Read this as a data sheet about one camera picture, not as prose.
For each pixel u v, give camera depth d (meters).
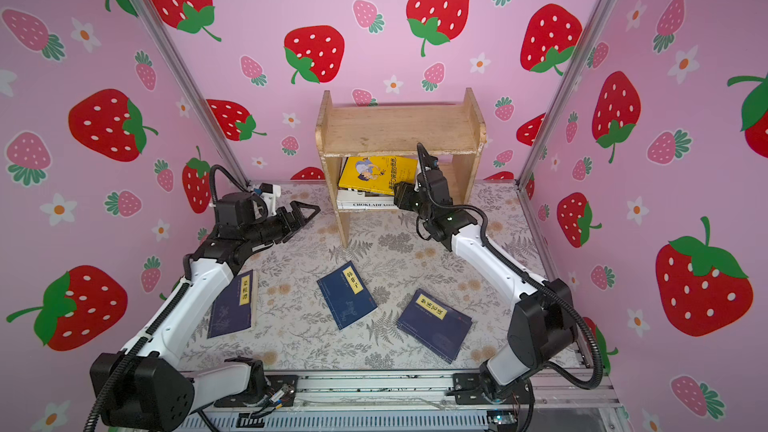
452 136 0.74
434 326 0.84
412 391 0.75
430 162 0.69
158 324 0.43
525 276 0.45
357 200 0.84
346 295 0.91
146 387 0.39
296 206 0.69
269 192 0.71
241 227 0.59
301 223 0.67
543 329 0.43
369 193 0.84
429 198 0.60
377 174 0.86
